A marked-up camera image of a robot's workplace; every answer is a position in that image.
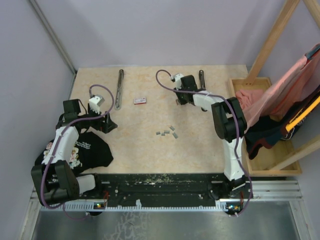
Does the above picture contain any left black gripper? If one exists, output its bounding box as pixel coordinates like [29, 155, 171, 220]
[78, 103, 117, 134]

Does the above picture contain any black silver stapler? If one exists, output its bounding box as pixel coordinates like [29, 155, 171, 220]
[114, 69, 125, 110]
[198, 69, 206, 90]

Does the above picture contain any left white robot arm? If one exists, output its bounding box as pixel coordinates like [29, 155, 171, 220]
[31, 95, 118, 208]

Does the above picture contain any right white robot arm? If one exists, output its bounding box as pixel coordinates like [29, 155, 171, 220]
[171, 73, 247, 198]

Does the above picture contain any black floral t-shirt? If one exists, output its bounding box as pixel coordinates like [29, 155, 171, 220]
[34, 131, 115, 176]

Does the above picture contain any red staple box sleeve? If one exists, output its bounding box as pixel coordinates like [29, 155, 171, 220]
[133, 97, 147, 105]

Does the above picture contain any dark navy garment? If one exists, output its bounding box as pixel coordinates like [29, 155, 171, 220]
[244, 91, 320, 160]

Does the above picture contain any wooden tray box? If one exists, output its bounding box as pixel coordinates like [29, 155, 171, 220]
[228, 77, 302, 177]

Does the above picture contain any pink cloth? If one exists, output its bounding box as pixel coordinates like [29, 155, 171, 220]
[235, 44, 320, 128]

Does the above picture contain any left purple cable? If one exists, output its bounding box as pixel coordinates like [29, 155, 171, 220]
[39, 84, 115, 221]

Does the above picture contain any purple cable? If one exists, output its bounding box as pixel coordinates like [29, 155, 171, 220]
[39, 84, 115, 221]
[155, 69, 253, 217]

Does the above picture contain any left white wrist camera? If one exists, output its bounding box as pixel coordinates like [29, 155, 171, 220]
[88, 95, 105, 114]

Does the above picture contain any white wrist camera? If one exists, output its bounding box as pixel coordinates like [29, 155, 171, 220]
[170, 73, 184, 91]
[88, 95, 105, 114]

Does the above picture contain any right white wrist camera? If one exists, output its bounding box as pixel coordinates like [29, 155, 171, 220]
[170, 73, 184, 91]

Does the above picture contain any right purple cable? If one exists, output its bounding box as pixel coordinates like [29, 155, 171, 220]
[155, 69, 253, 217]

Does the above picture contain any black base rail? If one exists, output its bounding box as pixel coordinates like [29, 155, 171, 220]
[80, 173, 252, 208]

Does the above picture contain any wooden rack frame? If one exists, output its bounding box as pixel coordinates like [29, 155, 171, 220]
[244, 0, 320, 170]

